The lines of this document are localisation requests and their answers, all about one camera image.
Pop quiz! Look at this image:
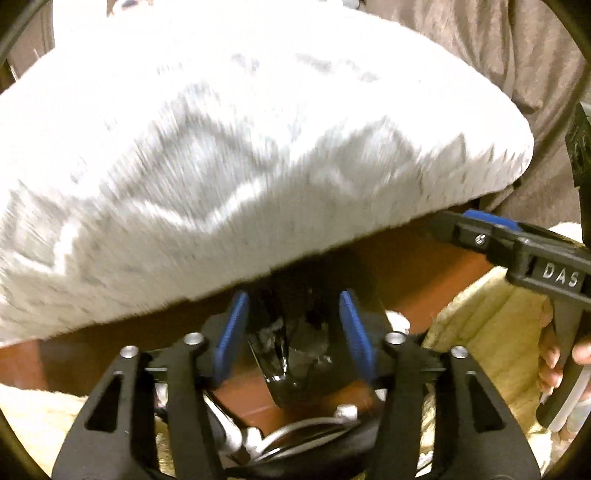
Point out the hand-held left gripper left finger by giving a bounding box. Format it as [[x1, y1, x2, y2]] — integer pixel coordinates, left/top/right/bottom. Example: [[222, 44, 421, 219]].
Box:
[[51, 291, 252, 480]]

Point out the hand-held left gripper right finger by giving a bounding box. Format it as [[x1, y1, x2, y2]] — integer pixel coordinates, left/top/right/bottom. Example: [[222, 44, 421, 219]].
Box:
[[339, 290, 541, 480]]

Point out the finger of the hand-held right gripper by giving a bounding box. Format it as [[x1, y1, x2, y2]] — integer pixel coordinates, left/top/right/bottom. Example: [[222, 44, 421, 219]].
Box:
[[567, 104, 591, 188], [429, 210, 546, 273]]

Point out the black plastic bag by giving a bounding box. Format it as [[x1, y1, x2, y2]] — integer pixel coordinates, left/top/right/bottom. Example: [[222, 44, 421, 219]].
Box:
[[247, 272, 386, 409]]

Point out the person's right hand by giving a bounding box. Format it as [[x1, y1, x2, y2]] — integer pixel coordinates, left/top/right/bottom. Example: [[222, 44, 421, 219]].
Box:
[[538, 305, 591, 400]]

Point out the cream fluffy rug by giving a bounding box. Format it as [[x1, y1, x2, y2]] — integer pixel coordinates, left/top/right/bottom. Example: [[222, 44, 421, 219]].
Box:
[[0, 222, 571, 480]]

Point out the brown curtain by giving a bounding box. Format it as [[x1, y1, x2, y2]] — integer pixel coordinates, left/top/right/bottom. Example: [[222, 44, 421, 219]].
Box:
[[346, 0, 591, 224]]

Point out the grey textured plush blanket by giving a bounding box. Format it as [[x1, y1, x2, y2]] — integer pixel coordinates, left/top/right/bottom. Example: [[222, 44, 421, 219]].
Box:
[[0, 0, 535, 349]]

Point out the white cable bundle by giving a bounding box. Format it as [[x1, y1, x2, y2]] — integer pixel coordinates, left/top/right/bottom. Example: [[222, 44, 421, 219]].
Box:
[[203, 392, 363, 464]]

